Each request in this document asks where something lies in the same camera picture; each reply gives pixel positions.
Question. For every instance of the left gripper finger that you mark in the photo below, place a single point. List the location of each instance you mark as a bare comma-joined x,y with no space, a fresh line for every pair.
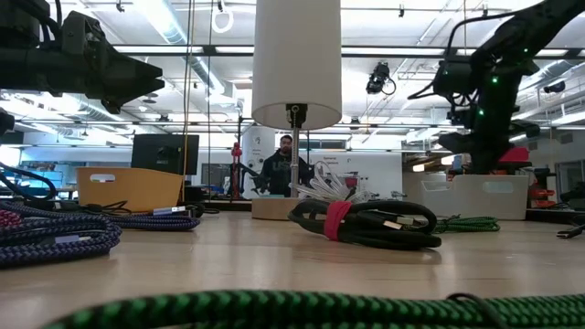
137,71
137,89

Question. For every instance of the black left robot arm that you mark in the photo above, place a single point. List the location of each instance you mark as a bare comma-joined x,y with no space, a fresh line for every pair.
36,68

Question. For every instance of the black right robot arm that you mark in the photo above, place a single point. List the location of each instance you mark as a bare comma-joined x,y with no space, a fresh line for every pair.
525,36

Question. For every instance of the red plastic object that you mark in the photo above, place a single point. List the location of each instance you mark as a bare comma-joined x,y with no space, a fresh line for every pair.
516,155

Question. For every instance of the light grey plastic bin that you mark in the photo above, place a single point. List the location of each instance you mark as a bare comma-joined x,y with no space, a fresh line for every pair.
475,196

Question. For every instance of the red and black equipment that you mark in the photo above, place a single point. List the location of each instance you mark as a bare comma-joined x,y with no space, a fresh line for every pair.
541,192

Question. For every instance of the black computer monitor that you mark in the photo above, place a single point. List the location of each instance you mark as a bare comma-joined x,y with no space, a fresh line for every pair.
164,153

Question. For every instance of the yellow plastic bin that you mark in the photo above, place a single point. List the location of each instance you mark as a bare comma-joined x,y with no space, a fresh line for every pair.
128,187

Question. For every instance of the blue lit computer screen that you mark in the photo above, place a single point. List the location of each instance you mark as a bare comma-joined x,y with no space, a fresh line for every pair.
43,179

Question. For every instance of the red stand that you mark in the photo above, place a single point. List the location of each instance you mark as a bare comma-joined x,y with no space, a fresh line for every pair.
236,151

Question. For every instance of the white standing banner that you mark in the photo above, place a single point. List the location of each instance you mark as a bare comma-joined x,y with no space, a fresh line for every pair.
256,146

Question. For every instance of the white cylindrical bucket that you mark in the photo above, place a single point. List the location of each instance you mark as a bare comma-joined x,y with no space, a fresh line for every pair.
297,59

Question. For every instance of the person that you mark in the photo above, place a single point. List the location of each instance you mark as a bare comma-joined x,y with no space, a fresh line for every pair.
279,173

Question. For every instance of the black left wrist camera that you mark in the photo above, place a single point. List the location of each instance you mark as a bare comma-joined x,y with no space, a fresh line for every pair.
84,32

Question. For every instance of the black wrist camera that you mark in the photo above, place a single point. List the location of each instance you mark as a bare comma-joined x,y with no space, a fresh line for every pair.
84,32
454,77

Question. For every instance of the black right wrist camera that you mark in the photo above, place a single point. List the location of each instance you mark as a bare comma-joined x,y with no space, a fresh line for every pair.
454,77

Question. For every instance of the black ceiling security camera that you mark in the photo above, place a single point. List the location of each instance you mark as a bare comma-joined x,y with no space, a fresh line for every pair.
555,87

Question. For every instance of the black overhead camera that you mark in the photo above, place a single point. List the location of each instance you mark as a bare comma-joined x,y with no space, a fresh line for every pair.
377,78

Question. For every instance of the black aluminium table frame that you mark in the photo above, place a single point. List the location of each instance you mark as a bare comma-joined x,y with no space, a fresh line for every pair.
228,205

